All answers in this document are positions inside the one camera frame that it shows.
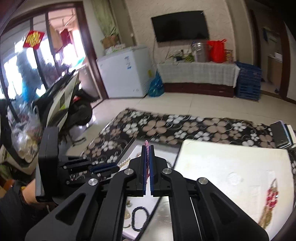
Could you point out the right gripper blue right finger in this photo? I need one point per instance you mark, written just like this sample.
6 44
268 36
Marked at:
151 168

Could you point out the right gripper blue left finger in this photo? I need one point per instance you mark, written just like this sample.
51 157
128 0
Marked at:
145 166

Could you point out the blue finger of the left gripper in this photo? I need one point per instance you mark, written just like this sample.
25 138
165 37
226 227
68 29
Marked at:
103 166
106 171

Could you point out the gold pearl hair clip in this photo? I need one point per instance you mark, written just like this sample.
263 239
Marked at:
123 163

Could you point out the black sleeve left forearm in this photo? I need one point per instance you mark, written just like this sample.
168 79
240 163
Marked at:
15 217

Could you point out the white jewelry tray box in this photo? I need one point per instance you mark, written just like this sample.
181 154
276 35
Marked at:
147 217

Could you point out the person's left hand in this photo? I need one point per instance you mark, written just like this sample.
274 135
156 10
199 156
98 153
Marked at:
29 194

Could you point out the floral black table cover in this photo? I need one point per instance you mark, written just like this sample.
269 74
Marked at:
172 129

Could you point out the bag of paper cups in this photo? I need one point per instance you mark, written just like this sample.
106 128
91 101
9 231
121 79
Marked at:
26 136

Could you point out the blue plastic bag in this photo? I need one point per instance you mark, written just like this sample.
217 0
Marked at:
156 87

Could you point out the black white scooter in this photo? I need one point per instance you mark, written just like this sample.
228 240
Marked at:
64 105

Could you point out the white chest freezer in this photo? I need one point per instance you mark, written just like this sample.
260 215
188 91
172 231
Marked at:
126 73

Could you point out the lace covered tv cabinet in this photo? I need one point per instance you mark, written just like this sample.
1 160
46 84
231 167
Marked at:
199 78

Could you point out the steel pot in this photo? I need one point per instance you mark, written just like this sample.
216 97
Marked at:
200 52

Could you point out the blue plastic crate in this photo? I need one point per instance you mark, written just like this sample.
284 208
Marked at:
248 82

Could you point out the cardboard box on freezer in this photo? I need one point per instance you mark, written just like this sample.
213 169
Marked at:
112 44

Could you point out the red bag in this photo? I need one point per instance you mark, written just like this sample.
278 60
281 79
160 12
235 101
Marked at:
217 51

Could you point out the black phone on books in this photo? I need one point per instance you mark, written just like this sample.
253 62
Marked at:
283 135

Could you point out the red paper window decoration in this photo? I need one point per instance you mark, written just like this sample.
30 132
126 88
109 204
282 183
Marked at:
33 39

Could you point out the wall mounted television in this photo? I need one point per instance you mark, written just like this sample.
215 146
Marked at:
185 25

